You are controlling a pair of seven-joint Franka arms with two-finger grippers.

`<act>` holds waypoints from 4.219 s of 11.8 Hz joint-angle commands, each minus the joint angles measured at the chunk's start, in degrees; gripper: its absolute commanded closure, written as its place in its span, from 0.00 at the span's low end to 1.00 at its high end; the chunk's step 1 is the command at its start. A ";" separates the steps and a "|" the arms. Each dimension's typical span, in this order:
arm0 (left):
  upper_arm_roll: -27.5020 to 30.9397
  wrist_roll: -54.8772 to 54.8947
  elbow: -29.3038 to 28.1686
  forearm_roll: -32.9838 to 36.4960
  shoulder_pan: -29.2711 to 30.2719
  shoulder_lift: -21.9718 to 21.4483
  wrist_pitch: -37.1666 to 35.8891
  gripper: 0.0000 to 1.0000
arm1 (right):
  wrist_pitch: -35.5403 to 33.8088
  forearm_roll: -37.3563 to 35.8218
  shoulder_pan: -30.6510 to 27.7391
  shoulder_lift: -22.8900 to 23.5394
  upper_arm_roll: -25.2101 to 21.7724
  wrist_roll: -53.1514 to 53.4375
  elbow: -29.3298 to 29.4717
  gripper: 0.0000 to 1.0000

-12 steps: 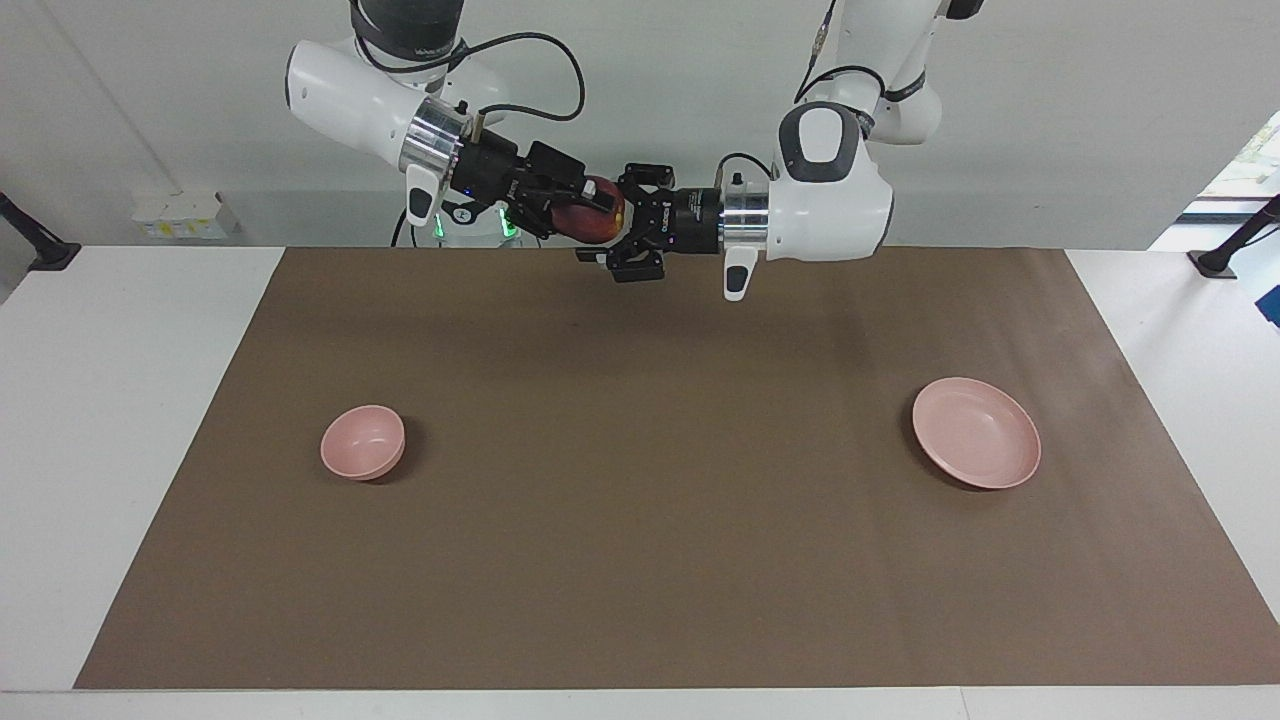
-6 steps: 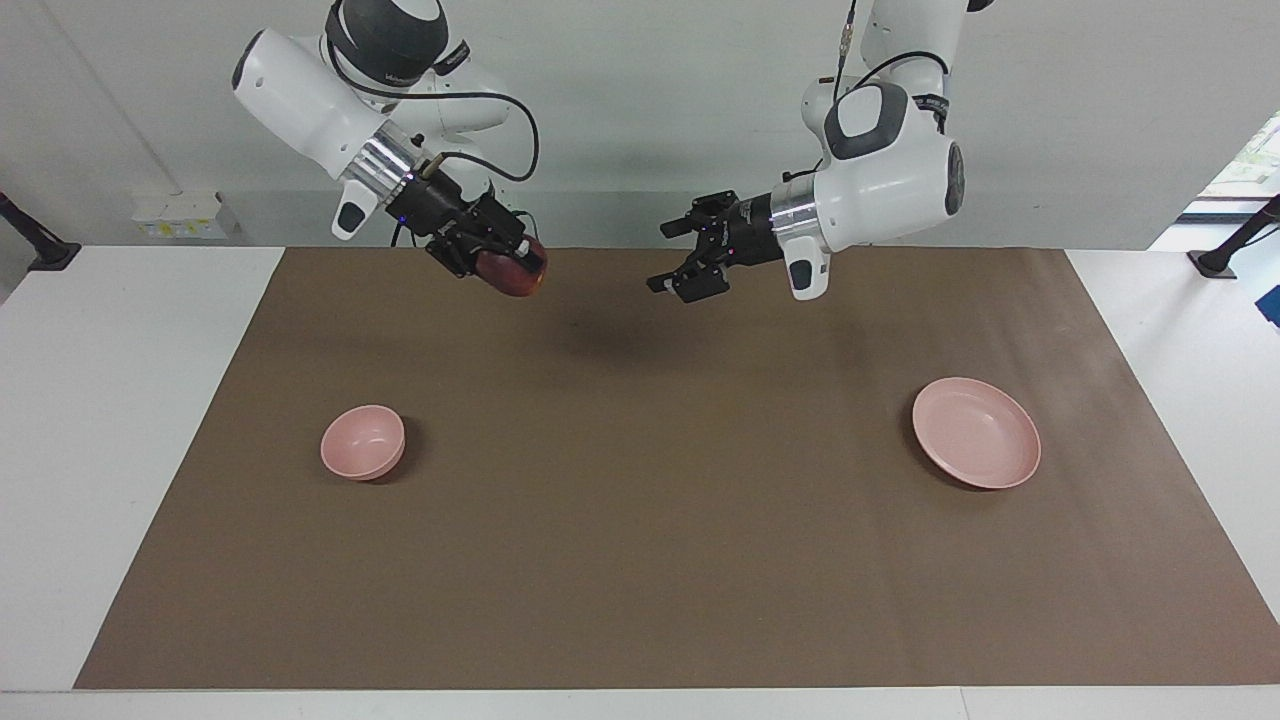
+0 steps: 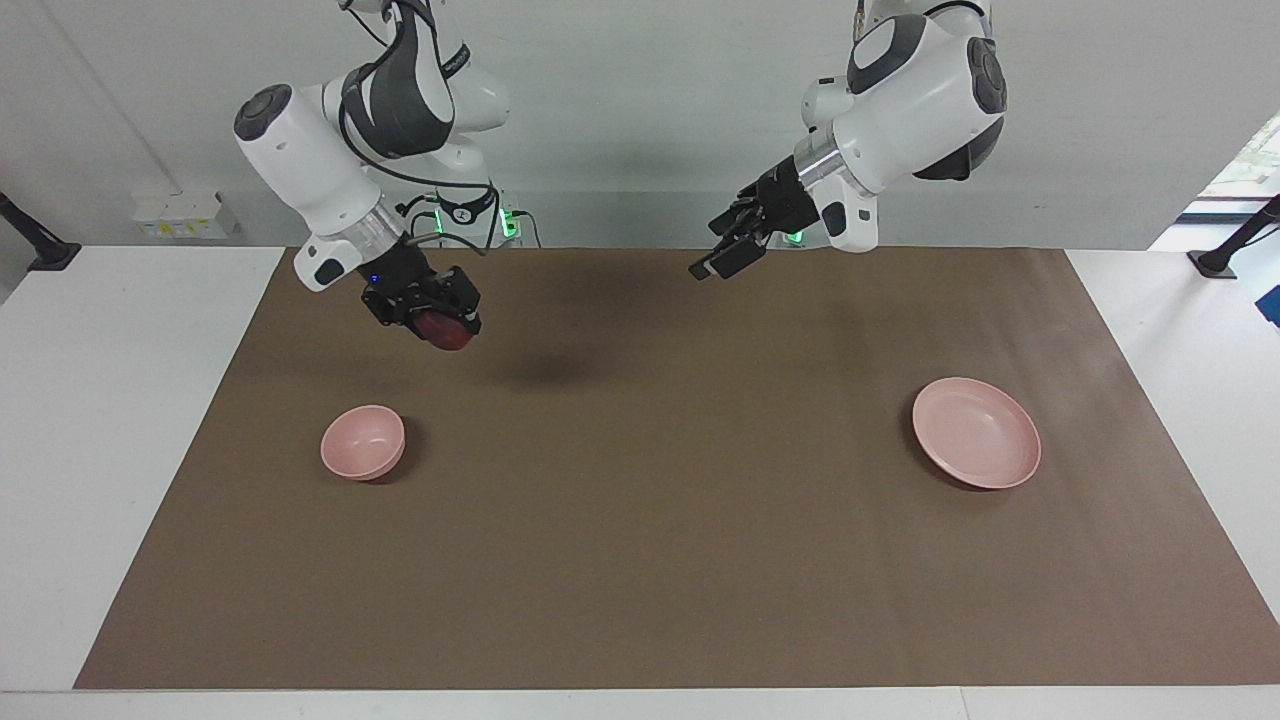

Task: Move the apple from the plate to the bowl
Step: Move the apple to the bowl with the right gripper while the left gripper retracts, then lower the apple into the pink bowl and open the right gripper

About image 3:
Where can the brown table mat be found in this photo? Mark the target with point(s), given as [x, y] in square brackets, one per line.
[640, 520]

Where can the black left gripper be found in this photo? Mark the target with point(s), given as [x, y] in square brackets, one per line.
[785, 205]

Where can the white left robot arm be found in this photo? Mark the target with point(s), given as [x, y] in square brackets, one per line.
[910, 110]

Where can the black stand foot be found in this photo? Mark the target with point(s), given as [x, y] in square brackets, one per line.
[1222, 258]
[45, 252]

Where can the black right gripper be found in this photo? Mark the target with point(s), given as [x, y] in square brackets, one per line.
[410, 285]

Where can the white wall socket box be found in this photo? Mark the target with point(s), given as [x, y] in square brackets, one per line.
[185, 215]

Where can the pink bowl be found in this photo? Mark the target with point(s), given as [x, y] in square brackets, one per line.
[362, 442]

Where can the pink plate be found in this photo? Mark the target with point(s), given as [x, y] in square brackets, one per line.
[975, 432]

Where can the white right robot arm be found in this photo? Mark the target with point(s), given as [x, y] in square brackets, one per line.
[320, 170]

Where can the red apple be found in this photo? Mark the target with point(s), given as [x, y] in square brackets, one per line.
[445, 332]

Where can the blue object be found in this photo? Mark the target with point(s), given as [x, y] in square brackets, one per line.
[1271, 305]

